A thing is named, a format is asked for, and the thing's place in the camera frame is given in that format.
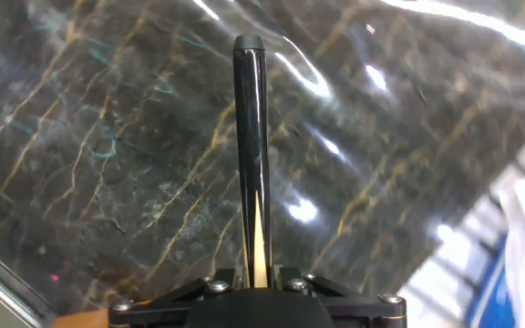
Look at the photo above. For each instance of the wooden pool cue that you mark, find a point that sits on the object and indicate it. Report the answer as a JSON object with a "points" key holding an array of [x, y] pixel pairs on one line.
{"points": [[252, 159]]}

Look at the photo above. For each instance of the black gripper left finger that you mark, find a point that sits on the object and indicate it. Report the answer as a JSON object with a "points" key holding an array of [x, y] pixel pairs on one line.
{"points": [[162, 307]]}

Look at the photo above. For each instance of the black marble pattern mat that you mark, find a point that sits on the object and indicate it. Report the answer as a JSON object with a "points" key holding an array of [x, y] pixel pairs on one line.
{"points": [[153, 136]]}

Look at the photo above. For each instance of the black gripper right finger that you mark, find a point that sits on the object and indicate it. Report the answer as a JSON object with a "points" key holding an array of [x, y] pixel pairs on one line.
{"points": [[358, 307]]}

